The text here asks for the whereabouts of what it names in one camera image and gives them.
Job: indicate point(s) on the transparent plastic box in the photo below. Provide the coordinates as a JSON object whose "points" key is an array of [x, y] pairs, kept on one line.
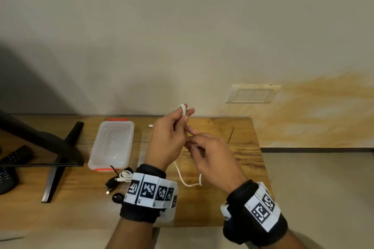
{"points": [[112, 143]]}

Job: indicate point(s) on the black marker wristband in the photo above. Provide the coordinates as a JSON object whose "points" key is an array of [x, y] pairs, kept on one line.
{"points": [[137, 212], [242, 228]]}

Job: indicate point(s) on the black remote control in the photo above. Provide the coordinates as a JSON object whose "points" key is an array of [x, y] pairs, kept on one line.
{"points": [[7, 181]]}

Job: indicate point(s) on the beige wall plate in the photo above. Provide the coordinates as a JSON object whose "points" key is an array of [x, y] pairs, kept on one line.
{"points": [[253, 94]]}

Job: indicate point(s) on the black television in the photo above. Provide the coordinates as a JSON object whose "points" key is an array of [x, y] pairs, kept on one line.
{"points": [[43, 143]]}

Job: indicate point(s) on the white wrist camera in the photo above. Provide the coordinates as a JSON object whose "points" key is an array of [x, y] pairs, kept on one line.
{"points": [[171, 213], [225, 212]]}

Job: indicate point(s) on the person's right hand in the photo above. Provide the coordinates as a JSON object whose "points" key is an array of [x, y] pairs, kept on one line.
{"points": [[219, 161]]}

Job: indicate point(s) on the person's left hand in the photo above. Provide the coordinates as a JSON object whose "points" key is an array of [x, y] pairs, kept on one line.
{"points": [[166, 140]]}

